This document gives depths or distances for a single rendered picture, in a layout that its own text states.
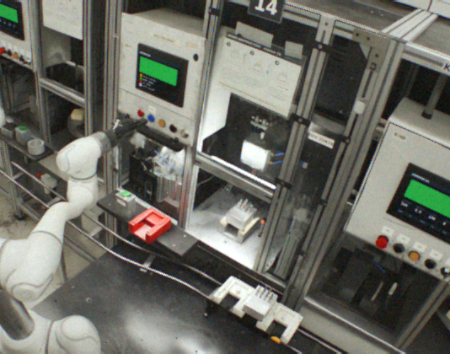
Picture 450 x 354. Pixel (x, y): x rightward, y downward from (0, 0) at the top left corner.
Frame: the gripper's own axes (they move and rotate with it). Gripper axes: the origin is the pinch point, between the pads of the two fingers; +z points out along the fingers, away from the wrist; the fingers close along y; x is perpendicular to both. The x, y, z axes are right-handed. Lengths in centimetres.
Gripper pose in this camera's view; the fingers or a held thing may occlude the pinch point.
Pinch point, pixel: (139, 123)
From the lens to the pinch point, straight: 176.4
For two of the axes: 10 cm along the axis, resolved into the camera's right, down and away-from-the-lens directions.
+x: -8.3, -4.2, 3.6
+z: 5.4, -4.3, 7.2
